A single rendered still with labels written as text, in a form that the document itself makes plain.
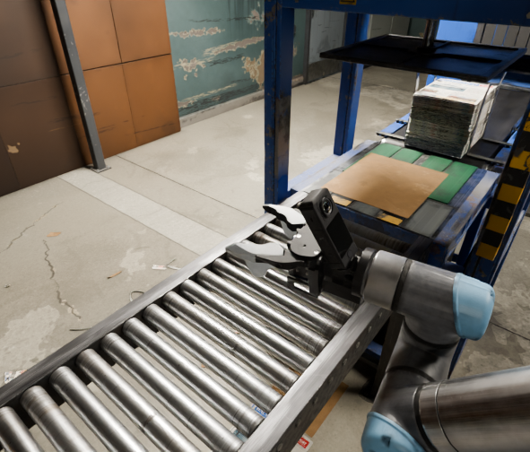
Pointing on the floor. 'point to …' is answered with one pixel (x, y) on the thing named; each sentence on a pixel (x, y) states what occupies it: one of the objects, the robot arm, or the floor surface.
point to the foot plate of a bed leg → (368, 391)
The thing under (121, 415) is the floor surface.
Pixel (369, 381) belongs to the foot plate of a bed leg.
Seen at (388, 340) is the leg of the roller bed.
